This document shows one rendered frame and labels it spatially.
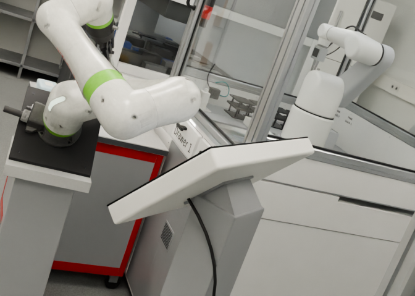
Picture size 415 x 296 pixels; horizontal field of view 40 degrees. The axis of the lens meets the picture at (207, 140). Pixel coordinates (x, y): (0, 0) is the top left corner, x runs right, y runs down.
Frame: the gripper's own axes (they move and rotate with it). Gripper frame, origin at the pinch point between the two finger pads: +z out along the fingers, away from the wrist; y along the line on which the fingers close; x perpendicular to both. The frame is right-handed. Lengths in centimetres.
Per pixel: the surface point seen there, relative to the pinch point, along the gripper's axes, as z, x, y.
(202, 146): 28.9, -39.4, -8.1
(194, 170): -67, -50, -51
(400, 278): -106, -82, -69
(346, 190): 22, -96, -9
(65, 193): 10.6, -3.8, -47.9
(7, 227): 15, 11, -64
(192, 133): 37.8, -32.6, -0.4
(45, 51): 362, 194, 167
